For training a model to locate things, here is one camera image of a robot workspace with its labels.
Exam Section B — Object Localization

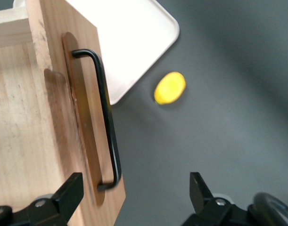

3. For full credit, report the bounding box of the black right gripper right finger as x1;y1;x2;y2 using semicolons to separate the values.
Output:
182;171;253;226

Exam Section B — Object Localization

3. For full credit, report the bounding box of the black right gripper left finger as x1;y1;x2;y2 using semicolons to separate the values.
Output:
0;172;84;226

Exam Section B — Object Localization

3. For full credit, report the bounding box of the black metal drawer handle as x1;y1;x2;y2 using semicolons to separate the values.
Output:
71;48;122;191

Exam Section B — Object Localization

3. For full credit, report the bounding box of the beige rectangular tray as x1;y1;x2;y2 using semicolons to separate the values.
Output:
63;0;180;105

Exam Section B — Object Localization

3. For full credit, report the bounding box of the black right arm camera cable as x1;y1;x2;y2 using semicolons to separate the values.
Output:
248;192;288;226

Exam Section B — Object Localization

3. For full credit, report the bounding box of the wooden drawer with scuffed front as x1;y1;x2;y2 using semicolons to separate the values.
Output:
0;0;127;226

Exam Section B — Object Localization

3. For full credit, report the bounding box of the yellow lemon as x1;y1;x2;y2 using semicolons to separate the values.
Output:
153;71;187;105

